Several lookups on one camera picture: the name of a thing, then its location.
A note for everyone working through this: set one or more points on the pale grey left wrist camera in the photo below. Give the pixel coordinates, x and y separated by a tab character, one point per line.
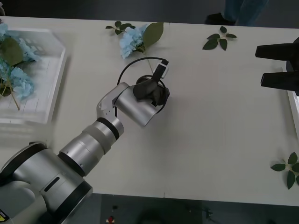
161	70

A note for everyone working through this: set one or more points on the loose green leaf twig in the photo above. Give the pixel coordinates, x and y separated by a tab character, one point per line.
211	44
123	26
292	158

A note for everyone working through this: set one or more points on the shallow white box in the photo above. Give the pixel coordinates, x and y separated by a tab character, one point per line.
46	81
294	109

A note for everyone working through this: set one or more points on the person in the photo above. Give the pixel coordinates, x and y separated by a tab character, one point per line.
240	9

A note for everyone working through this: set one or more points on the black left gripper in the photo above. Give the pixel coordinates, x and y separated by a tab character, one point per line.
161	95

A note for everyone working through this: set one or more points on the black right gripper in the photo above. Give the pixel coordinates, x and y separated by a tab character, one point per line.
294	53

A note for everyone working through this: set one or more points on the silver and black left arm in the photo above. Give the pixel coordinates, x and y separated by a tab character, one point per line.
135	107

